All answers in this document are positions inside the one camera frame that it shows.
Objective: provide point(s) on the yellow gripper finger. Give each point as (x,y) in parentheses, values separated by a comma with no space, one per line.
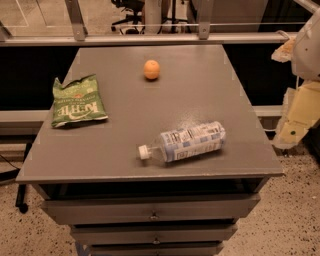
(284,52)
(300,112)

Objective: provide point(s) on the orange fruit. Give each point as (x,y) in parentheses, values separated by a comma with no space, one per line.
(151,69)

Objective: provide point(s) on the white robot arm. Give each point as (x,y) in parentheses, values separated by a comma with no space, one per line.
(305,60)

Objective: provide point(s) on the blue label plastic bottle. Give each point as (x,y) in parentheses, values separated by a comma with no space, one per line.
(185,143)

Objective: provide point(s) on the black office chair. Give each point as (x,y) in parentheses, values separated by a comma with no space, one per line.
(135,8)

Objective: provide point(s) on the grey drawer cabinet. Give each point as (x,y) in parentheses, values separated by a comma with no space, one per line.
(179,160)

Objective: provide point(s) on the green chip bag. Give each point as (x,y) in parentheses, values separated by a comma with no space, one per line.
(78,101)

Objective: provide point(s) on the metal railing frame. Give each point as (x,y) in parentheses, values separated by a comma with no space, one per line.
(93,23)

